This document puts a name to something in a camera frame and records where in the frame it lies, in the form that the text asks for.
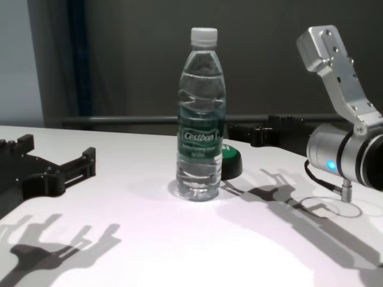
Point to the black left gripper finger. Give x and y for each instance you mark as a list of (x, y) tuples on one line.
[(85, 164), (26, 143)]

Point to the grey horizontal rail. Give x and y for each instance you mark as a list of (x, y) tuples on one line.
[(119, 120)]

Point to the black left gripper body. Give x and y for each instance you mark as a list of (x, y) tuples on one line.
[(15, 179)]

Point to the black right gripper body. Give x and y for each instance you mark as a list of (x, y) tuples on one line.
[(294, 137)]

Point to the blue vertical frame post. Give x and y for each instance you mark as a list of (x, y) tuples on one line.
[(82, 59)]

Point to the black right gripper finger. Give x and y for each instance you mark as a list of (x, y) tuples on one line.
[(263, 136), (284, 119)]

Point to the clear water bottle green label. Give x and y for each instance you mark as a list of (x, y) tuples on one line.
[(200, 119)]

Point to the green YES button black base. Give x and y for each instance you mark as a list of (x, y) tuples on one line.
[(232, 163)]

